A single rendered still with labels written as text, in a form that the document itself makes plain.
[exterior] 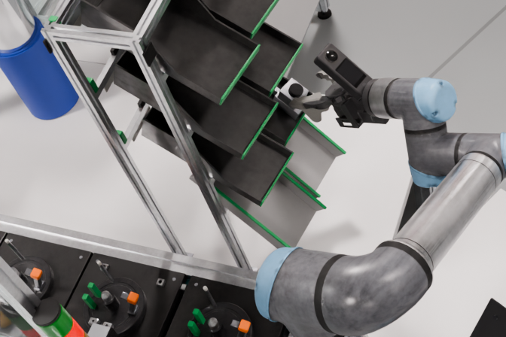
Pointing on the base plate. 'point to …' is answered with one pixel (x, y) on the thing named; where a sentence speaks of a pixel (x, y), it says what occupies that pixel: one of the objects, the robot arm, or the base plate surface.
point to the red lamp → (75, 330)
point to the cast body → (285, 95)
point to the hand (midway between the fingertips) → (305, 86)
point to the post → (17, 290)
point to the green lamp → (59, 329)
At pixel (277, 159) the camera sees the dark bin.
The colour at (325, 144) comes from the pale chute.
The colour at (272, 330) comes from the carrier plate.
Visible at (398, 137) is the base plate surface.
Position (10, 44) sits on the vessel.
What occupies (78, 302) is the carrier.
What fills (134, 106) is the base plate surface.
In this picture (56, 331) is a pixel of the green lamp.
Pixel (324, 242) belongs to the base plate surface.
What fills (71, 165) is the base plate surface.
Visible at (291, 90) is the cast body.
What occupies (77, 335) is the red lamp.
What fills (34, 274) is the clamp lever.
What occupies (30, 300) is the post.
